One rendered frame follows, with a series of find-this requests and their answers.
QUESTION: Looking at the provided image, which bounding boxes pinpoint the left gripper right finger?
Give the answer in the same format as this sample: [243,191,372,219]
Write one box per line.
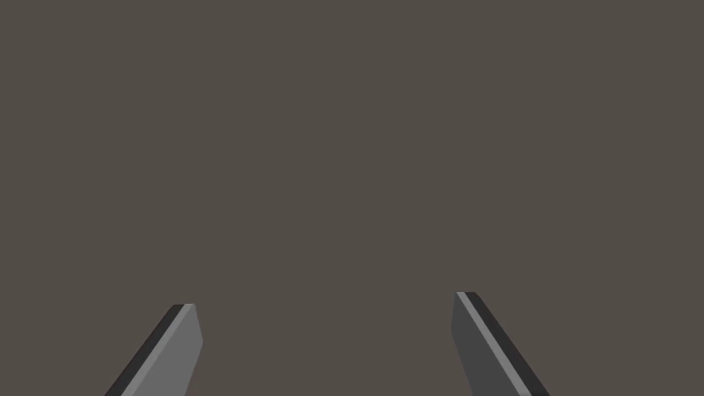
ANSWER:
[450,291,552,396]

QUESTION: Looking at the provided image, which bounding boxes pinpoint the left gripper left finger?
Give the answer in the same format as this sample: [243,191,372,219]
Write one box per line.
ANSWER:
[104,302,204,396]

